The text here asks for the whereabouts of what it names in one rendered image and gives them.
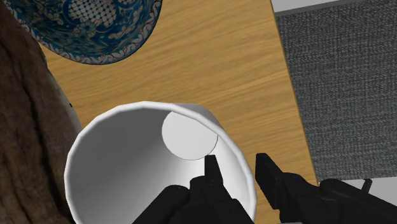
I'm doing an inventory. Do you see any white cup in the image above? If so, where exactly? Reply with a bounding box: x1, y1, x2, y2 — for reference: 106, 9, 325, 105
64, 101, 258, 224

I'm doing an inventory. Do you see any blue patterned bowl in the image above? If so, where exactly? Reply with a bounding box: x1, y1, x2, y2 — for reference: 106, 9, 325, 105
3, 0, 164, 66

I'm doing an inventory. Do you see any brown furry object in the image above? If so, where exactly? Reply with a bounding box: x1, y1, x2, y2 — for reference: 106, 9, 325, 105
0, 0, 83, 224

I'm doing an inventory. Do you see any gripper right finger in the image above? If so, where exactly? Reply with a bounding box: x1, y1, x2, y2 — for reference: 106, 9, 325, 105
254, 153, 397, 224

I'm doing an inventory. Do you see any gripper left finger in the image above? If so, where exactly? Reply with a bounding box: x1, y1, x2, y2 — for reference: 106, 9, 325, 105
132, 155, 254, 224

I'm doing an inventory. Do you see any grey rug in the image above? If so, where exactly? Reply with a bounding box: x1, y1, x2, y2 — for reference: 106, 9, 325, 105
274, 0, 397, 182

